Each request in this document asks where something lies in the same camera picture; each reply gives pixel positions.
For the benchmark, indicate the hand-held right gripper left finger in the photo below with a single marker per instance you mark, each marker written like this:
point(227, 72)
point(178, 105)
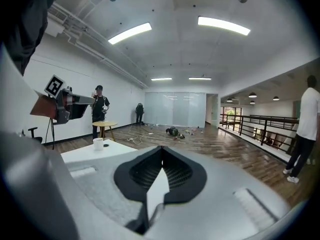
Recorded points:
point(100, 191)

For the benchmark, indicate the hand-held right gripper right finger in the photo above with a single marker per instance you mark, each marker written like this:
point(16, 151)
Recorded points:
point(225, 184)

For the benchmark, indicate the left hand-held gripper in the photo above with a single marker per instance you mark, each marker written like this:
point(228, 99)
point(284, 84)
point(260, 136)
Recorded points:
point(61, 109)

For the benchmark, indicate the round yellow table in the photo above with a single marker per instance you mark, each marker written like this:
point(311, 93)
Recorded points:
point(105, 124)

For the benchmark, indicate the white table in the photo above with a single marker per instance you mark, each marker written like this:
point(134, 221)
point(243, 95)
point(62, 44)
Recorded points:
point(115, 150)

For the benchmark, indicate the white cup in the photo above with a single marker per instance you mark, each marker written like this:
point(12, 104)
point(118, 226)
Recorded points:
point(98, 144)

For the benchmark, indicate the white ceiling pipes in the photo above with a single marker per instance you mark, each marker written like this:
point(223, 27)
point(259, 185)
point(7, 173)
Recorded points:
point(105, 59)

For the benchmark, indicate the black office chair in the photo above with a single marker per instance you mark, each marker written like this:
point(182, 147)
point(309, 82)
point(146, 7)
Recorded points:
point(32, 131)

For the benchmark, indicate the black metal railing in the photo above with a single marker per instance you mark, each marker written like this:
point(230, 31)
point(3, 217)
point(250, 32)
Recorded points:
point(263, 134)

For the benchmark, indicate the scattered colourful small items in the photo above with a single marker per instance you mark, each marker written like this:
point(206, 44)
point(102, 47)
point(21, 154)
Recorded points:
point(190, 131)

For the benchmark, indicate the black bag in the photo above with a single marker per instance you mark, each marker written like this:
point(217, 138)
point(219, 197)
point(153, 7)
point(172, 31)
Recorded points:
point(172, 131)

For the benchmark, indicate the long ceiling light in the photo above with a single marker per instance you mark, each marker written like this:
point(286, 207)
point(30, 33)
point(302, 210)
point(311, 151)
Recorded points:
point(130, 33)
point(161, 79)
point(200, 78)
point(223, 25)

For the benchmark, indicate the white air conditioner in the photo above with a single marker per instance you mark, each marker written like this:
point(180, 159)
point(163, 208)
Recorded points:
point(57, 14)

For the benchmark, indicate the frosted glass partition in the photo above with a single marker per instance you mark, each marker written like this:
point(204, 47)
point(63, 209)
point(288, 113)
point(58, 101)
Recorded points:
point(175, 109)

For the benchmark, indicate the person's black clothing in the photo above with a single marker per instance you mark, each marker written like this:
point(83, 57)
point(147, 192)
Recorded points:
point(25, 21)

